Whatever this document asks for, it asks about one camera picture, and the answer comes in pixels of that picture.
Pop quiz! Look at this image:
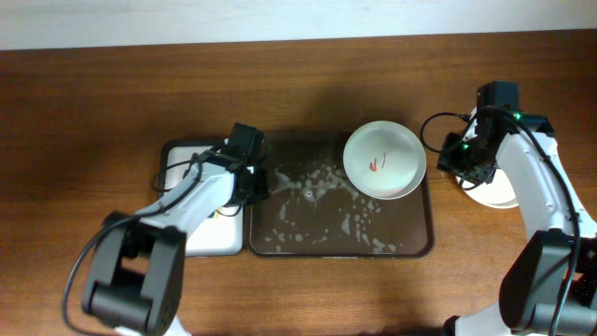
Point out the pink plate with red stain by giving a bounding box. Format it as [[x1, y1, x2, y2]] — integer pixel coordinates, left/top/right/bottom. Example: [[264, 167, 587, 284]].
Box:
[[454, 106, 521, 209]]

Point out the pale green plate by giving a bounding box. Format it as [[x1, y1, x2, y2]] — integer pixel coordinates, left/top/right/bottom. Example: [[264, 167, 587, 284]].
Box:
[[342, 120, 426, 200]]

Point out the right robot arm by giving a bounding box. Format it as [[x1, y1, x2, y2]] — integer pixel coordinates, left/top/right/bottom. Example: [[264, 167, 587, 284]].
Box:
[[437, 81, 596, 335]]

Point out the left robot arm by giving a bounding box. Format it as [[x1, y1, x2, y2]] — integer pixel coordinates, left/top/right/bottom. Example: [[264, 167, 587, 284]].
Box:
[[76, 123, 269, 335]]

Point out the black tray with white foam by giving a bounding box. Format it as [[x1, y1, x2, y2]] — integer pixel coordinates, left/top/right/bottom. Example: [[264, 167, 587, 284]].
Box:
[[156, 140, 244, 258]]

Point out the brown plastic tray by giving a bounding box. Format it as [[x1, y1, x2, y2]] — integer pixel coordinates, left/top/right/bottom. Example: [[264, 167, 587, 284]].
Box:
[[244, 133, 435, 259]]

